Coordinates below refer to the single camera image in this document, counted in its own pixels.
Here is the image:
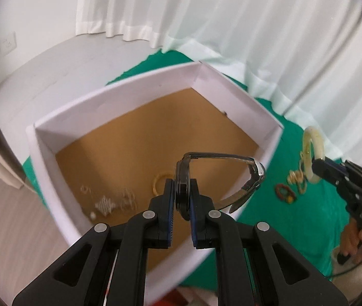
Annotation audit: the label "red bead bracelet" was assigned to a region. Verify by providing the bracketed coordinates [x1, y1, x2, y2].
[275, 183, 298, 203]

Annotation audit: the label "black cable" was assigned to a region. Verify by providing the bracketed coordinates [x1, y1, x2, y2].
[331, 249, 362, 276]

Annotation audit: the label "white wall socket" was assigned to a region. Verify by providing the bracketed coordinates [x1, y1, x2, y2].
[1, 32, 17, 55]

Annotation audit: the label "green cloth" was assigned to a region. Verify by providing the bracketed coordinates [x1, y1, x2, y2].
[21, 49, 354, 292]

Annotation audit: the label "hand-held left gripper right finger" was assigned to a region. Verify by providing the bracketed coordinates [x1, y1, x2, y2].
[189, 178, 349, 306]

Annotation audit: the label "white curtain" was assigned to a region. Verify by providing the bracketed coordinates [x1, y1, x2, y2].
[75, 0, 264, 49]

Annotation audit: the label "cream cloth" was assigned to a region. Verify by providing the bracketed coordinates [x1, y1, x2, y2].
[331, 257, 362, 297]

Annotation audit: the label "gold bangle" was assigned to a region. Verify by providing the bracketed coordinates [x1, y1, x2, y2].
[152, 173, 173, 197]

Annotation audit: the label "red object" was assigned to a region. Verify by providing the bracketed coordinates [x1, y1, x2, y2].
[160, 288, 197, 306]

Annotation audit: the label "gold swirl earrings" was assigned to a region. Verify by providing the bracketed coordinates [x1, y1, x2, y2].
[118, 189, 137, 211]

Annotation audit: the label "white cardboard box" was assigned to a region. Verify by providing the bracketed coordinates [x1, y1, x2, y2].
[26, 62, 285, 305]

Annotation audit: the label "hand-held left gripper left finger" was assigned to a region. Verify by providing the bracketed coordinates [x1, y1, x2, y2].
[11, 178, 175, 306]

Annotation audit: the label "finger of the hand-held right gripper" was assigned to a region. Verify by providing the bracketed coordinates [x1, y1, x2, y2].
[313, 159, 339, 186]
[325, 158, 348, 176]

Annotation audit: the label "pale green curtain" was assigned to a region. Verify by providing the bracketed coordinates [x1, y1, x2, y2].
[160, 0, 362, 179]

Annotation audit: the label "dark wristwatch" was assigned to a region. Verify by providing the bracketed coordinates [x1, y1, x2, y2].
[175, 153, 266, 222]

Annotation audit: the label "person's right hand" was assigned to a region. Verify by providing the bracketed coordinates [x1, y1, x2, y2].
[337, 220, 362, 265]

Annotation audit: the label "pale jade bangle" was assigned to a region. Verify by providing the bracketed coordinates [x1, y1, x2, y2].
[301, 127, 325, 184]

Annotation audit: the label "gold diamond-shaped pendant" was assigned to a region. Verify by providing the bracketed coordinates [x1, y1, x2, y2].
[94, 195, 117, 218]

